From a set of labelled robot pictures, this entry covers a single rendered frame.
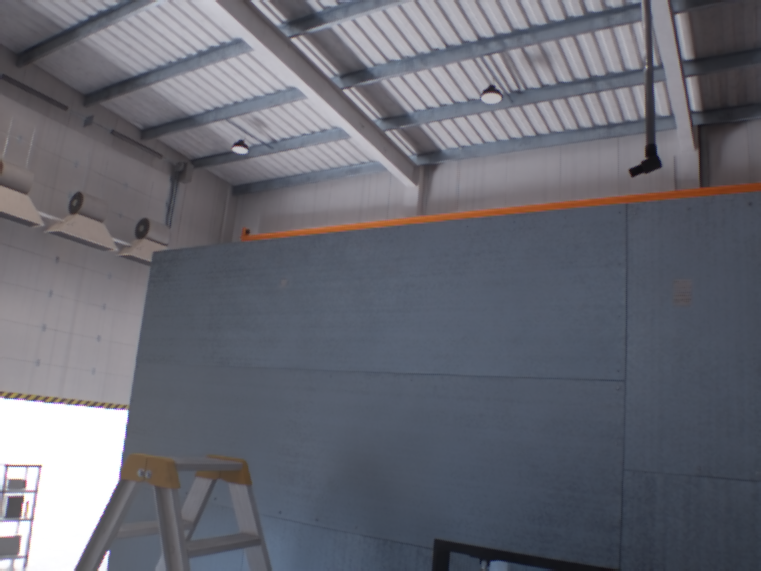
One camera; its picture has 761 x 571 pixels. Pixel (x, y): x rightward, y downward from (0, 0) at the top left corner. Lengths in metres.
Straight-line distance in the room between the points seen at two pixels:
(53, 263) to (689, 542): 11.41
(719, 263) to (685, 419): 0.45
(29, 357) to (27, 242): 1.99
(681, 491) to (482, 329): 0.76
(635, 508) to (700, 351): 0.48
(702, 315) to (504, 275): 0.61
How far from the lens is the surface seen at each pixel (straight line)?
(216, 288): 2.83
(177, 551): 1.78
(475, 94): 10.80
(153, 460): 1.81
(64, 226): 11.54
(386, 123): 11.64
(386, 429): 2.21
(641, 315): 1.98
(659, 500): 1.94
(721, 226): 2.03
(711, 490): 1.92
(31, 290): 12.04
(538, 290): 2.06
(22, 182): 11.25
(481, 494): 2.06
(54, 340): 12.26
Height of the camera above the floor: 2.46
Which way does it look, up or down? 11 degrees up
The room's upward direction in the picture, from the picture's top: 5 degrees clockwise
